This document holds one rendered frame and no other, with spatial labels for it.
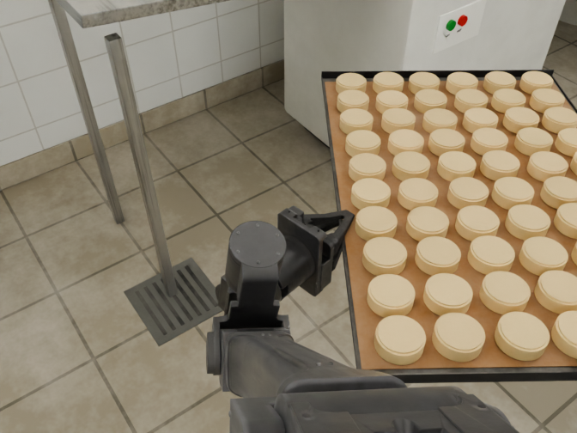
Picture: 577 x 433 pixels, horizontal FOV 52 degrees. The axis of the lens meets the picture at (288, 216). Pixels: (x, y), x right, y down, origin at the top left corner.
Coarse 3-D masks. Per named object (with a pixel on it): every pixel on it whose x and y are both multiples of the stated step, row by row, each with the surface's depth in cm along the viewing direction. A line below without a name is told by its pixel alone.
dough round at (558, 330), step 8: (568, 312) 61; (576, 312) 61; (560, 320) 60; (568, 320) 60; (576, 320) 60; (552, 328) 61; (560, 328) 59; (568, 328) 59; (576, 328) 59; (552, 336) 61; (560, 336) 59; (568, 336) 59; (576, 336) 59; (560, 344) 59; (568, 344) 58; (576, 344) 58; (568, 352) 59; (576, 352) 58
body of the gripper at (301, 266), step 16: (288, 224) 68; (304, 224) 67; (288, 240) 68; (304, 240) 67; (320, 240) 65; (288, 256) 66; (304, 256) 67; (320, 256) 67; (288, 272) 66; (304, 272) 67; (320, 272) 69; (288, 288) 66; (304, 288) 73
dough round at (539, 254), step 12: (528, 240) 69; (540, 240) 69; (552, 240) 69; (528, 252) 67; (540, 252) 67; (552, 252) 67; (564, 252) 67; (528, 264) 67; (540, 264) 66; (552, 264) 66; (564, 264) 66
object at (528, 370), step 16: (336, 80) 101; (368, 80) 101; (480, 80) 101; (576, 112) 94; (336, 176) 81; (336, 192) 78; (352, 304) 64; (352, 320) 62; (480, 368) 58; (496, 368) 58; (512, 368) 58; (528, 368) 58; (544, 368) 58; (560, 368) 58; (576, 368) 58
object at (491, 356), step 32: (448, 96) 97; (416, 128) 90; (544, 128) 90; (576, 128) 90; (384, 160) 84; (480, 160) 84; (352, 224) 74; (352, 256) 70; (352, 288) 66; (416, 288) 66; (480, 288) 66; (416, 320) 63; (480, 320) 63; (544, 320) 63; (544, 352) 60
